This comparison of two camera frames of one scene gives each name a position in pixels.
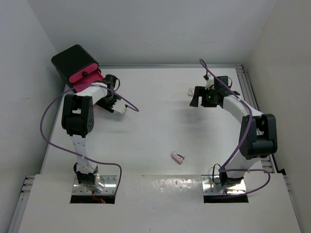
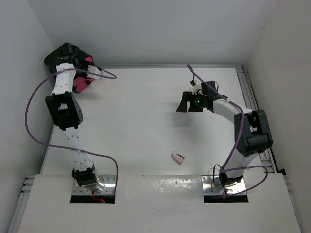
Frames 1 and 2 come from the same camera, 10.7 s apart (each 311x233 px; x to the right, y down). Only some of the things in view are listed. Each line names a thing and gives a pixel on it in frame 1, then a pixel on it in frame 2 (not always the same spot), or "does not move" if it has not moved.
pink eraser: (178, 158) does not move
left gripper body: (107, 102) -> (83, 65)
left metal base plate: (107, 186) does not move
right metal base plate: (211, 185) does not move
